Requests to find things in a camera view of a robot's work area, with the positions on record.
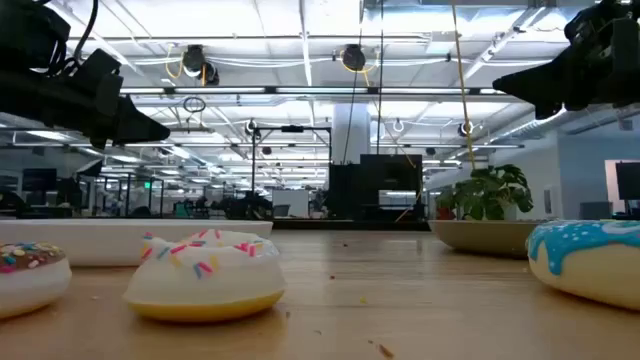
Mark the white board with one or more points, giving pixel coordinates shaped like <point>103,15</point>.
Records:
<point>291,202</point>

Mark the small chocolate sprinkle donut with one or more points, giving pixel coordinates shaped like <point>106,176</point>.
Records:
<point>30,280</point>

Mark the dark monitor screen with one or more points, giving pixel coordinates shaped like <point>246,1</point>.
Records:
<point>629,180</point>

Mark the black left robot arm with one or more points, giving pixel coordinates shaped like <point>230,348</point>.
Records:
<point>22,25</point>

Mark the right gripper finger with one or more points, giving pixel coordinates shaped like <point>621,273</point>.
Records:
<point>545,87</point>

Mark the grey round plate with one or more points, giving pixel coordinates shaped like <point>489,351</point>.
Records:
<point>480,237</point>

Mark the white pillar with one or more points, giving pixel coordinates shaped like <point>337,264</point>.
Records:
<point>357,130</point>

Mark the green potted plant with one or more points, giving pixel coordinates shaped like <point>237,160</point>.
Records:
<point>490,192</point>

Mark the long ceiling light strip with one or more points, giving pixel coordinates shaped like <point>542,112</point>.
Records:
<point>320,90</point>

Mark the white round plate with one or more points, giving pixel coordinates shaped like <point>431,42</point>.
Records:
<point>100,242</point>

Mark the black background rig frame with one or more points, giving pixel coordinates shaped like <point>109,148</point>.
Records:
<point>292,129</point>

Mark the large blue iced donut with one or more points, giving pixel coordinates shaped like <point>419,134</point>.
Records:
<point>590,265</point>

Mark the black metal table frame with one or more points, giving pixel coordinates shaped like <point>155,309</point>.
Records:
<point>350,225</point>

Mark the small white sprinkle donut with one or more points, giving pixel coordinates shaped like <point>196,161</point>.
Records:
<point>205,280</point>

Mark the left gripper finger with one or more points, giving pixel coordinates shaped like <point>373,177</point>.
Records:
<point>140,130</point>

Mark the black computer case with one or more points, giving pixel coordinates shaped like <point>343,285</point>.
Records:
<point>390,175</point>

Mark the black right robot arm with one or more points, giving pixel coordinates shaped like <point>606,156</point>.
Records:
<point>600,20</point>

